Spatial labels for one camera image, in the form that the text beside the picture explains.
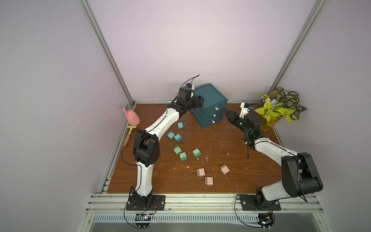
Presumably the teal plug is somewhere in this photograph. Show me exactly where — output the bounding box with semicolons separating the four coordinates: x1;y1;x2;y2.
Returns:
167;131;175;139
177;122;186;129
174;134;183;143

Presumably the light green plug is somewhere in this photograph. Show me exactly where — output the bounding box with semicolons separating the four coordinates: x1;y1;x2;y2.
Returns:
179;152;187;161
192;148;202;159
173;146;182;155

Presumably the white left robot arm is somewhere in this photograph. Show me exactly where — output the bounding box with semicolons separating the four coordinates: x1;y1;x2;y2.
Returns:
133;96;204;205

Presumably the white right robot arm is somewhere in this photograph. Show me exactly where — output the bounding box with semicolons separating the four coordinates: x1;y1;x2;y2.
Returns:
225;110;323;208

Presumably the dark teal drawer cabinet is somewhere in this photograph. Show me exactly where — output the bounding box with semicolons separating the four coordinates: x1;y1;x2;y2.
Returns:
190;84;228;129

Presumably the amber glass vase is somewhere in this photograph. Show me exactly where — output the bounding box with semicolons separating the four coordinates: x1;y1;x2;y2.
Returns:
260;116;279;132

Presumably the green artificial plant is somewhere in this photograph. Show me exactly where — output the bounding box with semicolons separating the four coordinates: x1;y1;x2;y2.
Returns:
254;87;307;124

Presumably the pink plug right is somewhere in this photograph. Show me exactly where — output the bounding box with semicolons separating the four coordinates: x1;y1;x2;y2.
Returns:
220;164;230;175

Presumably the pink plug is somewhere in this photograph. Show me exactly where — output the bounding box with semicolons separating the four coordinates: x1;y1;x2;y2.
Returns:
195;168;205;177
220;164;230;175
203;177;214;186

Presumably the pink plug left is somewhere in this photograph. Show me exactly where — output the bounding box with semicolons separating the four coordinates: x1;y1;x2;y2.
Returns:
195;168;205;177

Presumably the pink plug bottom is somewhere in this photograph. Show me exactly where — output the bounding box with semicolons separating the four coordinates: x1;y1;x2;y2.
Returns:
203;177;214;186

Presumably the right controller board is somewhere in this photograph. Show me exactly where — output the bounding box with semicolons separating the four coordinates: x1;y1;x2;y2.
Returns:
258;212;275;230

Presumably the controller board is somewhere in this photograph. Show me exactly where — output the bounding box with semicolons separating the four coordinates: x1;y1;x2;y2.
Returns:
134;213;153;230
258;212;275;230

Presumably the left controller board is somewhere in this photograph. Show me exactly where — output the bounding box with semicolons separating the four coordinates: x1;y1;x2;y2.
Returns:
134;213;153;230

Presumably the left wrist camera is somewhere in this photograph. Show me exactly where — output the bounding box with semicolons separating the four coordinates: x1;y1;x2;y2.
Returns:
177;83;194;102

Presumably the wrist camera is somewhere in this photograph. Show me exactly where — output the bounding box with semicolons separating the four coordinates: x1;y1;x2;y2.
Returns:
240;102;253;119
177;83;194;102

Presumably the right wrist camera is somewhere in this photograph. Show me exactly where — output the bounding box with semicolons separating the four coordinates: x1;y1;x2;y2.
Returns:
240;102;253;119

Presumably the green wooden handled brush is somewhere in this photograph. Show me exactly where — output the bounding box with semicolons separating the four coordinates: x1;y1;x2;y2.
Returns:
123;125;137;147

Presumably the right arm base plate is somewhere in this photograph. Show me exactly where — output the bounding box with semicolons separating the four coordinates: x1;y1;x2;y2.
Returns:
237;194;282;211

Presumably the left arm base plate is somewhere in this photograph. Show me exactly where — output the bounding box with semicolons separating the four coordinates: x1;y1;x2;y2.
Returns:
125;194;166;211

